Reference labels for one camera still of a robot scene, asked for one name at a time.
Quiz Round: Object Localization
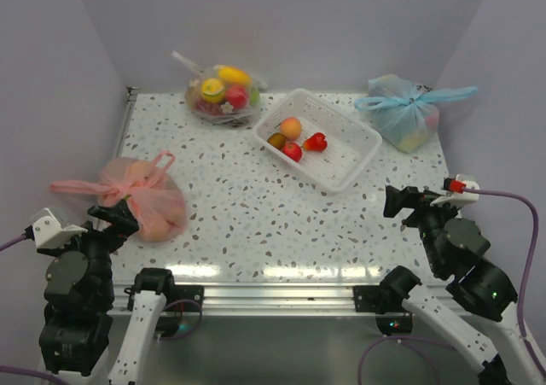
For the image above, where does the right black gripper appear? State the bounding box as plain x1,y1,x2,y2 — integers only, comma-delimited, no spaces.
382,184,461,272

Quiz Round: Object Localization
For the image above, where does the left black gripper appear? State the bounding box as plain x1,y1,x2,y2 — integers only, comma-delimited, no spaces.
37,197,137,306

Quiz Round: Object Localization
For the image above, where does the pink plastic bag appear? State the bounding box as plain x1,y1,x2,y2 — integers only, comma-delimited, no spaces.
50,151,188,242

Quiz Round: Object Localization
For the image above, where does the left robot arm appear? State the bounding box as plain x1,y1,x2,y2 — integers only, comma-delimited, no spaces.
26,200,177,384

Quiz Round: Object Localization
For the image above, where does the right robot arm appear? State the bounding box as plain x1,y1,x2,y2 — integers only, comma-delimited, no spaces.
374,178,545,384

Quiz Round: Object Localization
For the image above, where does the blue plastic bag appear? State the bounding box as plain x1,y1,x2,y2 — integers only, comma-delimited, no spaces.
354,74,478,153

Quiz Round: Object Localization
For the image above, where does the clear plastic bag of fruit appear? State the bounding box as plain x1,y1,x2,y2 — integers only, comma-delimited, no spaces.
171,51,268,128

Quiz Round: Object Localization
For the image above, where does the red wax apple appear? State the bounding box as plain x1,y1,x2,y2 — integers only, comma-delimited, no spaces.
302,132,328,152

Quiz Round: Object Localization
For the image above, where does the red apple in basket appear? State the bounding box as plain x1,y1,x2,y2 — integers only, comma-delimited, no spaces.
282,142,303,162

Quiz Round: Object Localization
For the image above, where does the peach in basket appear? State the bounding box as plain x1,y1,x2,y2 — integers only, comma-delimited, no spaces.
280,117,302,142

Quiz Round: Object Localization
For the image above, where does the brown kiwi in basket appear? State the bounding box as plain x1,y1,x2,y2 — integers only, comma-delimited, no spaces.
268,132,287,150

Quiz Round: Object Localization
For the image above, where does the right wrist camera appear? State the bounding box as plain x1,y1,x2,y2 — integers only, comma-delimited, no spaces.
430,174,479,208

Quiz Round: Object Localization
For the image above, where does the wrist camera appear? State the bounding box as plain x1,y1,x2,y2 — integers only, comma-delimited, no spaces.
31,207,88,250
430,174,479,208

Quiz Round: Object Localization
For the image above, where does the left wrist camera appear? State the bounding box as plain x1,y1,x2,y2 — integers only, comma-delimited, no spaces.
31,207,88,250

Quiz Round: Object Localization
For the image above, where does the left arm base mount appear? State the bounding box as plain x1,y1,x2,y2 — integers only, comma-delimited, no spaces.
124,279,204,342

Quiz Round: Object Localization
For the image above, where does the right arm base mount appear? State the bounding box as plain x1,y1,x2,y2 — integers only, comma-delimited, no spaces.
352,285,414,336

